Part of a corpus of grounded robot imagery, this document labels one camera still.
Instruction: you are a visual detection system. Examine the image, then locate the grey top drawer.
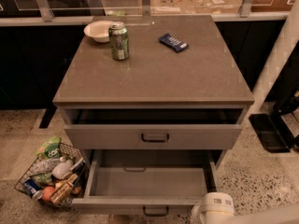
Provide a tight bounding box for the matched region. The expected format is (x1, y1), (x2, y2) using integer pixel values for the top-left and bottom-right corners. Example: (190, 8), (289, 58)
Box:
(65, 108), (241, 149)

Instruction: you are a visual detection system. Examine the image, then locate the white plastic bottle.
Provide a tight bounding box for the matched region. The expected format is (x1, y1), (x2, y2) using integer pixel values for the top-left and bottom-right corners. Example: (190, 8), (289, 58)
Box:
(51, 159), (73, 180)

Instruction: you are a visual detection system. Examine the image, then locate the wire basket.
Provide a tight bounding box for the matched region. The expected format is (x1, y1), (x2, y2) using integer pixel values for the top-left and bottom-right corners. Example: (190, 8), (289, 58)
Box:
(14, 143), (88, 209)

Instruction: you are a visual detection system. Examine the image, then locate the blue soda can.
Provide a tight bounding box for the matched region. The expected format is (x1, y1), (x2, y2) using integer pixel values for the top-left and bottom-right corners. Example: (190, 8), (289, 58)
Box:
(22, 179), (43, 200)

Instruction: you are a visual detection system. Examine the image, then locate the brown glass bottle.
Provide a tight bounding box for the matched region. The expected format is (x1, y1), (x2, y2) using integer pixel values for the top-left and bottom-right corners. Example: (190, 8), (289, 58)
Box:
(50, 174), (78, 205)

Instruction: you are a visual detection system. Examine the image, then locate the green chip bag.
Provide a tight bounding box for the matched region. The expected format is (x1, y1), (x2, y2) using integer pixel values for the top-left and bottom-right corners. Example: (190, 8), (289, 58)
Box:
(35, 136), (61, 159)

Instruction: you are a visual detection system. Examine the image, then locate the grey drawer cabinet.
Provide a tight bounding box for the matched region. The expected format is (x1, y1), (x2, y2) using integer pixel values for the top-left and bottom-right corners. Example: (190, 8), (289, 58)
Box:
(51, 14), (255, 217)

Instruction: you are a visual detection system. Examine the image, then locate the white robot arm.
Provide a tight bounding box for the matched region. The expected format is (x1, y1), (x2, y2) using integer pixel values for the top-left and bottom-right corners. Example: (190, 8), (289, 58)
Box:
(191, 0), (299, 224)

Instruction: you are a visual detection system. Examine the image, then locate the green soda can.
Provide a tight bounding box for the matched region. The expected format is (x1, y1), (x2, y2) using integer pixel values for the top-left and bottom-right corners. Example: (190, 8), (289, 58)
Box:
(108, 21), (129, 61)

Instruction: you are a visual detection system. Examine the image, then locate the white bowl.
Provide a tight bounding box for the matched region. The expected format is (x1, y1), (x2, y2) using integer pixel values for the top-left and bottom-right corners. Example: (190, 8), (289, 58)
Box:
(84, 21), (112, 43)

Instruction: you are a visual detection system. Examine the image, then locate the black tray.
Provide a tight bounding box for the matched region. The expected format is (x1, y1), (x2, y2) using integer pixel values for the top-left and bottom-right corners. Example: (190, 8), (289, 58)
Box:
(249, 114), (298, 153)

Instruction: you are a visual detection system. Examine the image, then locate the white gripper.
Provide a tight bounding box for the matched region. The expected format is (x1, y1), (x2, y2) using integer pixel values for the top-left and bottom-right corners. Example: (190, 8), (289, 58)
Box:
(191, 192), (235, 224)

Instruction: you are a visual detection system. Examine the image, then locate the orange fruit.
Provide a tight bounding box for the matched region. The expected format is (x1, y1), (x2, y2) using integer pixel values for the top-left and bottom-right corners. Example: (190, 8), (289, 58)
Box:
(42, 186), (55, 202)

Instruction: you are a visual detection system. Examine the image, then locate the cardboard box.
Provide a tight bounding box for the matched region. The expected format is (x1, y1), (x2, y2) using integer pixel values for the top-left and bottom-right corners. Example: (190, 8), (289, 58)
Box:
(150, 0), (242, 15)

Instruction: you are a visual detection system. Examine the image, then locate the blue snack bar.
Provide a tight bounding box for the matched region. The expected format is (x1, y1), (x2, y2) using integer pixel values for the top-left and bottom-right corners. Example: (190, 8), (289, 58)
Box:
(158, 34), (189, 52)

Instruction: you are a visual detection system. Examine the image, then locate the grey drawer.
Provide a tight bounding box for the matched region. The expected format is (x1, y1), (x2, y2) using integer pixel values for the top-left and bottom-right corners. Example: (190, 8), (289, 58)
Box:
(65, 108), (241, 149)
(73, 150), (217, 217)

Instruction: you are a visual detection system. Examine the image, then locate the clear plastic water bottle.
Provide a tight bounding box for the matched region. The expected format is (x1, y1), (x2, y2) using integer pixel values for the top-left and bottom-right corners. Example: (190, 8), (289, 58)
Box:
(31, 159), (61, 175)

